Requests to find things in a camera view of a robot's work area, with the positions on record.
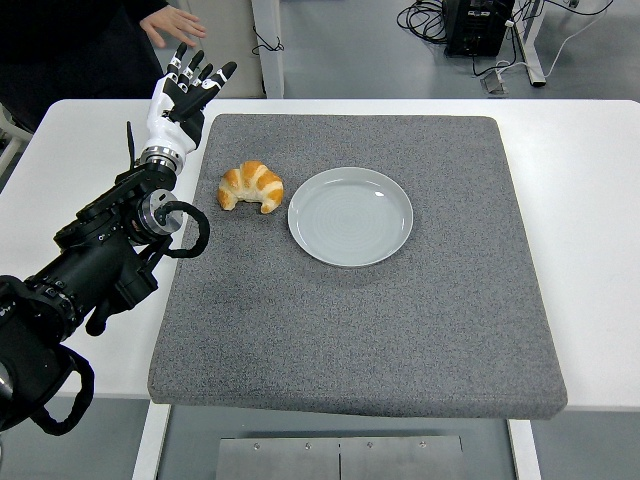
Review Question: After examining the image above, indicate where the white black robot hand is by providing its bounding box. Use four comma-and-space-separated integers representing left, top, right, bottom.
141, 42, 238, 156

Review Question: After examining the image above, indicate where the golden croissant bread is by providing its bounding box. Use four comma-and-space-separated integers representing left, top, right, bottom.
217, 160, 285, 215

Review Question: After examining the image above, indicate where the round grey plate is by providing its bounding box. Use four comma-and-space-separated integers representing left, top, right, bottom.
286, 166, 415, 268

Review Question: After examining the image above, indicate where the grey metal plate with screws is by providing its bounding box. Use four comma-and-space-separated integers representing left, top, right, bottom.
215, 435, 465, 480

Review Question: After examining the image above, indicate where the person's hand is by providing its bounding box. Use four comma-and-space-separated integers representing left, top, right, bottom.
139, 8, 207, 49

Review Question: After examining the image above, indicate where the person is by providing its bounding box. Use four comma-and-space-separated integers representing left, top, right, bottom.
0, 0, 171, 134

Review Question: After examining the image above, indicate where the grey felt mat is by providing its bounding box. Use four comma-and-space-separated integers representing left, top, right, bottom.
147, 113, 569, 421

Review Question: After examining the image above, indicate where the white table leg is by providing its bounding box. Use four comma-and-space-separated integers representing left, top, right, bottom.
507, 418, 542, 480
130, 402, 172, 480

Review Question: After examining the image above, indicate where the black computer case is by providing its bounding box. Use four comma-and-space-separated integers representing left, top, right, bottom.
443, 0, 516, 57

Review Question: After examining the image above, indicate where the white desk leg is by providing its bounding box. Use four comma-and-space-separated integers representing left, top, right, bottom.
514, 0, 547, 89

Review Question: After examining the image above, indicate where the thin black cable loop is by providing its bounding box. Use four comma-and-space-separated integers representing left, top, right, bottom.
251, 24, 285, 56

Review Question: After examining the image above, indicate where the white chair frame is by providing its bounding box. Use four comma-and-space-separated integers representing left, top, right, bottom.
0, 102, 31, 176

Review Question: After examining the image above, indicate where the black cable bundle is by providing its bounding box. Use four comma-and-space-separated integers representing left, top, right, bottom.
397, 0, 451, 46

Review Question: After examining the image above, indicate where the white cable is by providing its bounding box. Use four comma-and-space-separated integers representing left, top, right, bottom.
494, 0, 616, 81

